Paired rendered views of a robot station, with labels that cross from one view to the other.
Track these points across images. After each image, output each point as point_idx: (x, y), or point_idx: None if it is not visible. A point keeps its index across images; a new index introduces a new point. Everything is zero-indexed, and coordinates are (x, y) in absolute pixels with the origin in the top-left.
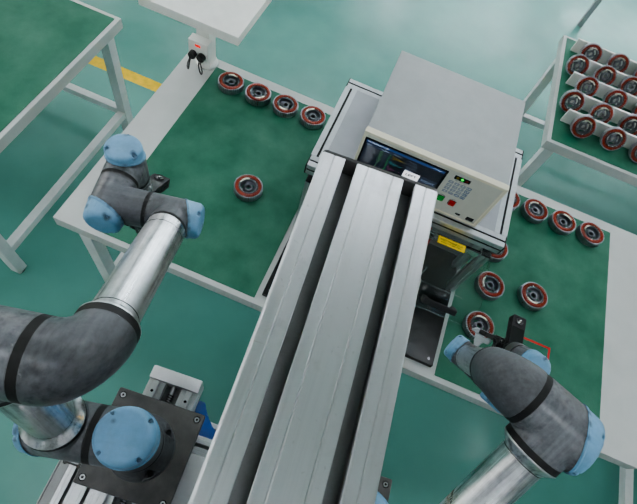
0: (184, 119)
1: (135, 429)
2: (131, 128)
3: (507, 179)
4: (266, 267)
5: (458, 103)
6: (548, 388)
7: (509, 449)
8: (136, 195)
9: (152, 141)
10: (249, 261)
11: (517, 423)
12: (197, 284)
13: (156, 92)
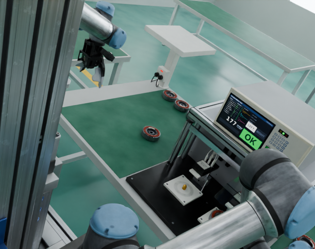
0: (135, 96)
1: None
2: (106, 87)
3: (314, 142)
4: (137, 170)
5: (295, 107)
6: (288, 160)
7: (246, 200)
8: None
9: (112, 96)
10: (129, 162)
11: (257, 180)
12: (90, 159)
13: (128, 82)
